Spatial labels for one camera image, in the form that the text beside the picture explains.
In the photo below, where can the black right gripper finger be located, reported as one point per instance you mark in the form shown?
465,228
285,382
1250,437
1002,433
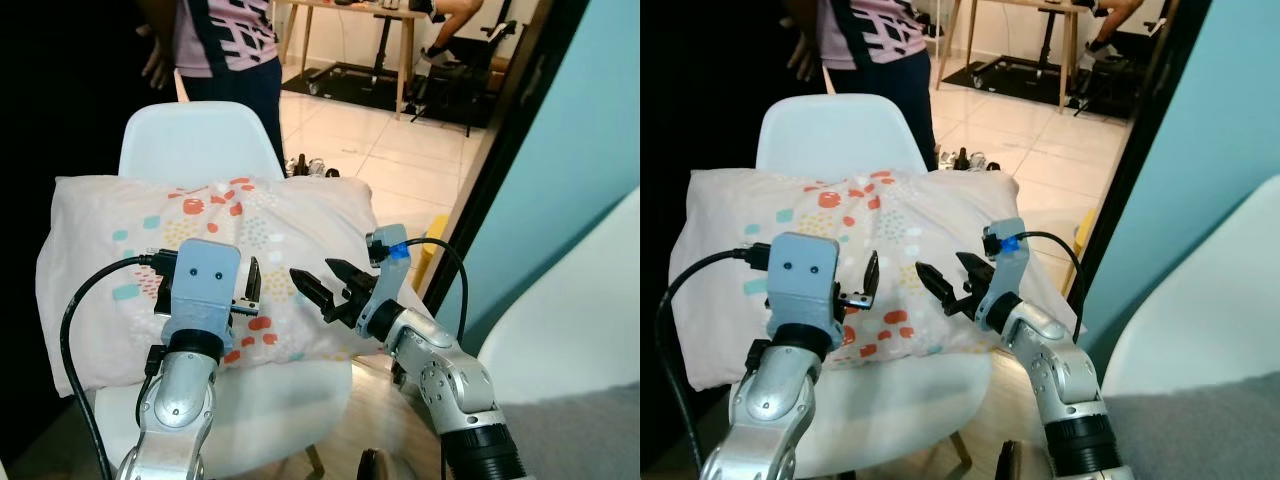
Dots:
938,285
973,270
350,278
315,295

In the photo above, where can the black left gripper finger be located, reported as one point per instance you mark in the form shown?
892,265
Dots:
872,275
255,280

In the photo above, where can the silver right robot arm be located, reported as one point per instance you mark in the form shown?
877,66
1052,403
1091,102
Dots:
1060,380
450,380

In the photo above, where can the patterned cream pillow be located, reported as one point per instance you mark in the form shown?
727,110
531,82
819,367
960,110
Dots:
100,230
730,230

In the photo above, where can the white plastic shell chair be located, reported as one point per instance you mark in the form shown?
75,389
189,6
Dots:
1210,310
840,135
580,320
200,140

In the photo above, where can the yellow object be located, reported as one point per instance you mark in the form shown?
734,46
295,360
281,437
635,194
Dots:
1085,230
435,228

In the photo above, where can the shoes on floor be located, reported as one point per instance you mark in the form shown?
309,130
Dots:
965,160
305,166

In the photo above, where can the black robot body part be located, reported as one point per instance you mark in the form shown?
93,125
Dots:
372,467
1008,462

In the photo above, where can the black floor mat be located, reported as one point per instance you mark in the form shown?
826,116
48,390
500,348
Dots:
1000,80
340,88

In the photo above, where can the wooden table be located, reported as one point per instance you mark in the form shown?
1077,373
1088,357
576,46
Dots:
1065,60
400,60

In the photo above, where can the person in pink shirt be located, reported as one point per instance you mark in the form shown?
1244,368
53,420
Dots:
870,40
225,40

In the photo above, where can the seated person's leg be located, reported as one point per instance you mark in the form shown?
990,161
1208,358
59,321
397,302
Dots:
1100,48
435,52

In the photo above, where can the black door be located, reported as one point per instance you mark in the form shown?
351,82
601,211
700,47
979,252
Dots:
60,100
700,90

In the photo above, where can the grey fabric cushion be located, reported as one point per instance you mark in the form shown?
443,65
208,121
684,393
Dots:
580,440
1200,430

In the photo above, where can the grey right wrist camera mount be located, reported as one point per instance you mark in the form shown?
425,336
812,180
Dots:
392,280
1010,265

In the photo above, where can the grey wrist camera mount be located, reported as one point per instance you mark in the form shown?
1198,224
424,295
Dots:
205,280
1010,265
803,280
392,280

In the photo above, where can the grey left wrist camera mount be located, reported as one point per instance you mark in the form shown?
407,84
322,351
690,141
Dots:
205,280
803,280

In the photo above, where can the black door frame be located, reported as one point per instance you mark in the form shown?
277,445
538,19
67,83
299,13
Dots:
520,100
1160,100

